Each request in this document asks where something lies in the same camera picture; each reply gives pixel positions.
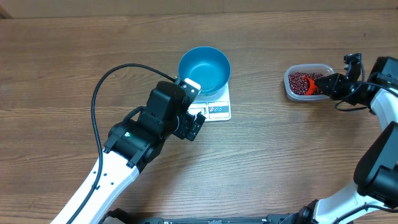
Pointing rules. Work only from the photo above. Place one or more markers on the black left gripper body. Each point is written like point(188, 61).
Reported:
point(185, 126)

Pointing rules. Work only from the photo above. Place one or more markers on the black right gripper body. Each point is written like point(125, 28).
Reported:
point(333, 86)

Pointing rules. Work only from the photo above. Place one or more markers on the red measuring scoop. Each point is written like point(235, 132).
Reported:
point(312, 86)

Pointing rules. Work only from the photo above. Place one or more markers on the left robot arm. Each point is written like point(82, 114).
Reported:
point(133, 143)

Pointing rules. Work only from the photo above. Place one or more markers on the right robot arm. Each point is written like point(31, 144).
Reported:
point(374, 185)

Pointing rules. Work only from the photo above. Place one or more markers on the white kitchen scale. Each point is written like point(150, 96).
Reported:
point(216, 107)

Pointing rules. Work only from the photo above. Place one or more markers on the blue bowl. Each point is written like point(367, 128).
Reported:
point(208, 67)

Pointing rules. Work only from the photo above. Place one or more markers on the clear plastic container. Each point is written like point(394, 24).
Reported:
point(306, 68)

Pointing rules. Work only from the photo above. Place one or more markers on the red beans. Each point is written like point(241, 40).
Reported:
point(299, 86)

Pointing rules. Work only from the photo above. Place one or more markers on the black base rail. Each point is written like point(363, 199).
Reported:
point(119, 216)

